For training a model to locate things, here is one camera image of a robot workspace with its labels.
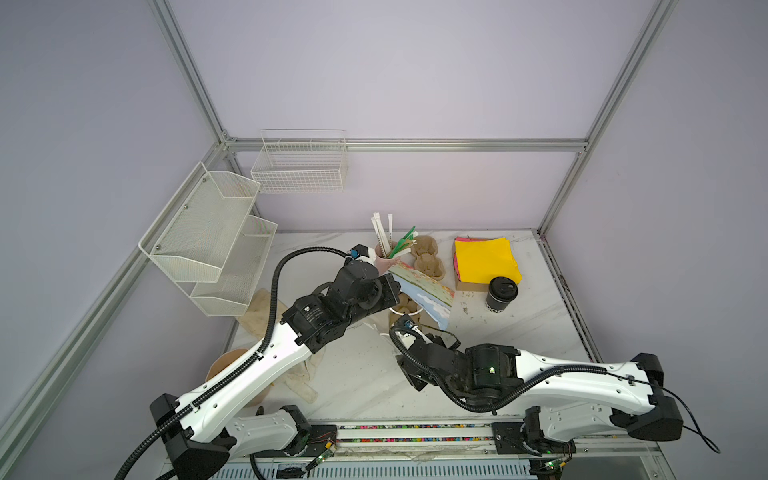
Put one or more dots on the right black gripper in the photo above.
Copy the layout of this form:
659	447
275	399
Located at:
412	378

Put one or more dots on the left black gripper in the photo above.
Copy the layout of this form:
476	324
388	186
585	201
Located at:
389	289

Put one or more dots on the painted paper gift bag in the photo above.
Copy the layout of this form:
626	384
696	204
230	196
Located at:
435	298

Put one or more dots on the paper coffee cup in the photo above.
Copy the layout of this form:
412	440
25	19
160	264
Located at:
502	291

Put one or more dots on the brown pulp cup carrier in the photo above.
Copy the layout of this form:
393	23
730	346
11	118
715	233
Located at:
405	306

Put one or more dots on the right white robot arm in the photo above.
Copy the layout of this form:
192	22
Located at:
560	400

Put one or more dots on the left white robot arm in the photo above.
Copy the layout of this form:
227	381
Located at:
197	428

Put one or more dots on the pink straw bucket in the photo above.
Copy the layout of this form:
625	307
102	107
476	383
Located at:
384	252

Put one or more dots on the stacked brown cup carriers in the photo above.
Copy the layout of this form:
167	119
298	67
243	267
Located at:
425	252

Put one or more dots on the cardboard napkin box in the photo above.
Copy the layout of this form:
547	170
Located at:
471	287

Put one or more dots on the brown paper bag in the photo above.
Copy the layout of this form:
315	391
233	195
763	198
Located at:
256	318

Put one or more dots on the yellow napkin stack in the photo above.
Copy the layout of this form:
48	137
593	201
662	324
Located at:
479	261

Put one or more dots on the lower white mesh shelf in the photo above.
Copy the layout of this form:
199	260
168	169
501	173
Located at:
231	295

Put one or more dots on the white mesh shelf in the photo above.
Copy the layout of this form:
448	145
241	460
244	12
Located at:
231	295
191	240

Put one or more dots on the paper bowl of greens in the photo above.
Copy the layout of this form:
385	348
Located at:
228	359

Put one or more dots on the upper white mesh shelf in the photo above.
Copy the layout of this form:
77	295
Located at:
191	240

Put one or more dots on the white wire basket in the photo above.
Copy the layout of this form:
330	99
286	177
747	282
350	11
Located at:
293	161

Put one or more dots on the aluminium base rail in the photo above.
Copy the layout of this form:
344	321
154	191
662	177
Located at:
424	441

